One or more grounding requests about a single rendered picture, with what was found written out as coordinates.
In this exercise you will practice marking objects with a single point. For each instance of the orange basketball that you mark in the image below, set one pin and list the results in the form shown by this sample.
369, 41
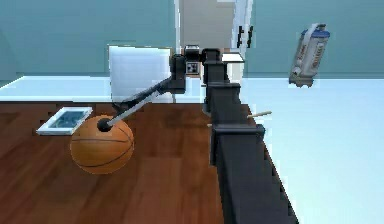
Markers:
101, 146

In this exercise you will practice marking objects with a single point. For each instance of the white room door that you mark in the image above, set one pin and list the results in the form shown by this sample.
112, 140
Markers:
242, 30

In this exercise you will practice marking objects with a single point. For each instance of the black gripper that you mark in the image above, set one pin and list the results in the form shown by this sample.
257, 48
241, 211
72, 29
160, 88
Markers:
178, 75

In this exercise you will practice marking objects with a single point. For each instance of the brown wooden dining table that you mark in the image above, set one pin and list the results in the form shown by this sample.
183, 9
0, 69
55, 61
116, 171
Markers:
110, 166

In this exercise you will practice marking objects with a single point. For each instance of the white chair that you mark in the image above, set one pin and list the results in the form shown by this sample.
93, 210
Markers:
140, 73

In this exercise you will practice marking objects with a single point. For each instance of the beige pencil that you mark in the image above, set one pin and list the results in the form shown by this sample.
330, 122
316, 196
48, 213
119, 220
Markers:
259, 114

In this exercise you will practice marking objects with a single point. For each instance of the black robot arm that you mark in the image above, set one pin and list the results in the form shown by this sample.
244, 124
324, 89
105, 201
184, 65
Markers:
240, 146

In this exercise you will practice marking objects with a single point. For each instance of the white vacuum cleaner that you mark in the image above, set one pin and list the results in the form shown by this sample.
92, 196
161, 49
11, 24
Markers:
309, 55

